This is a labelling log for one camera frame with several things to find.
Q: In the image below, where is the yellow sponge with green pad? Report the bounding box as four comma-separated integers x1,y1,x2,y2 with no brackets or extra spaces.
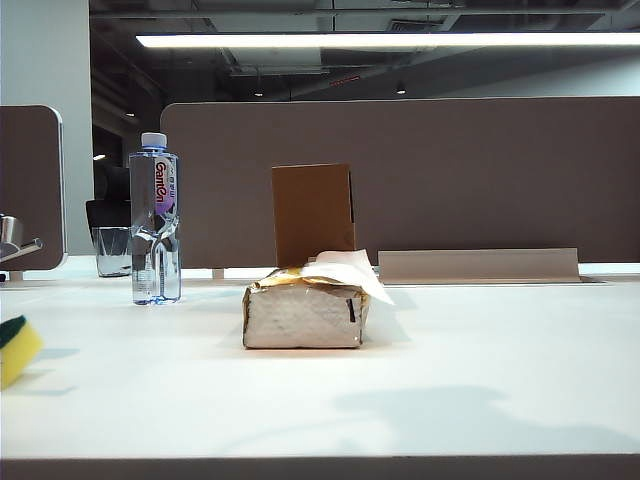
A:
0,313,45,392

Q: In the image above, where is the clear plastic water bottle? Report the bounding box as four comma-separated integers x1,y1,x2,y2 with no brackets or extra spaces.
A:
128,131,183,307

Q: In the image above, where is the upright brown cardboard box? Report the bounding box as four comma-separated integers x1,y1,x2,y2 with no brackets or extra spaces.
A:
270,162,358,267

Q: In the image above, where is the white tissue sheet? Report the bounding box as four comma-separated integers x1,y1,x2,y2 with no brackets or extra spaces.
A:
301,247,397,307

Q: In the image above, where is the gold tissue pack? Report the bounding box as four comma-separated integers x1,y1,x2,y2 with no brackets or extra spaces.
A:
241,265,373,350

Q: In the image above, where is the large brown desk divider panel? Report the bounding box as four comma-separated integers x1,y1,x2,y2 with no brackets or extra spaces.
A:
159,96,640,280

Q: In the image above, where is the long ceiling light strip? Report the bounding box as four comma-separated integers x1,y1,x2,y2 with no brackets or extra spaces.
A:
134,31,640,50

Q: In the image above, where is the clear drinking glass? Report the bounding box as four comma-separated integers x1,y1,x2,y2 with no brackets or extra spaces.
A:
93,225,133,278

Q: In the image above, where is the black office chair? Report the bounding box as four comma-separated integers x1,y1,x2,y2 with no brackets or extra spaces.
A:
84,164,133,251

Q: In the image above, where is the silver metal rod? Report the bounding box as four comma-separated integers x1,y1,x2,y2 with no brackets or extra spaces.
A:
0,236,46,264

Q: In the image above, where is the small brown desk divider panel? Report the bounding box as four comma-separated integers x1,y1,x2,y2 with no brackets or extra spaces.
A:
0,103,68,281

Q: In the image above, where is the shiny silver metal cylinder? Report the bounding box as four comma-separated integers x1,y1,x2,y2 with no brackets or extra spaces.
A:
0,213,24,250

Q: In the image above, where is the grey desk cable flap lid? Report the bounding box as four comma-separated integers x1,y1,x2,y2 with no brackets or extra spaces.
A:
376,247,581,286

